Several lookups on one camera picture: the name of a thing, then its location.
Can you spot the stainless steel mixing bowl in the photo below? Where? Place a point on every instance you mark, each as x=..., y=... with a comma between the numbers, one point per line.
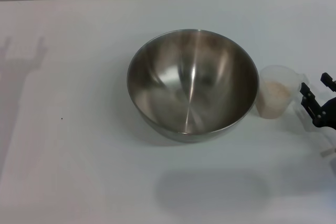
x=189, y=90

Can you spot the translucent plastic measuring cup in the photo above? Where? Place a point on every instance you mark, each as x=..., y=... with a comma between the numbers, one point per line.
x=273, y=73

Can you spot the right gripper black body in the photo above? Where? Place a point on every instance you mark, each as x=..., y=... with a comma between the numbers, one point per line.
x=331, y=115

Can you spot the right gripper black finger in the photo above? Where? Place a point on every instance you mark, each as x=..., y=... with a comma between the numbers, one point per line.
x=312, y=106
x=328, y=81

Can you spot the beige rice grains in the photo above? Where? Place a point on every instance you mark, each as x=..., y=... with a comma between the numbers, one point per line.
x=273, y=95

